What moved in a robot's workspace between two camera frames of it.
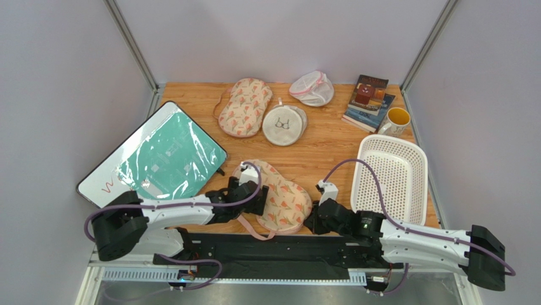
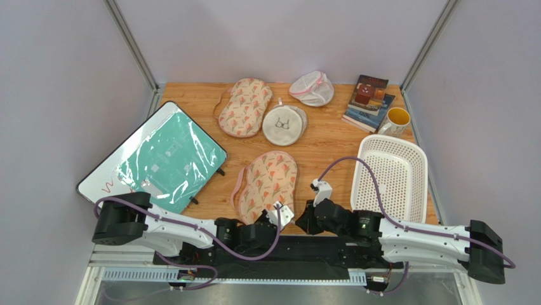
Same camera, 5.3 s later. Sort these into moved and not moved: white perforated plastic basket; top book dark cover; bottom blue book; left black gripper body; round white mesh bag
Moved: left black gripper body
Not moved: round white mesh bag; top book dark cover; bottom blue book; white perforated plastic basket
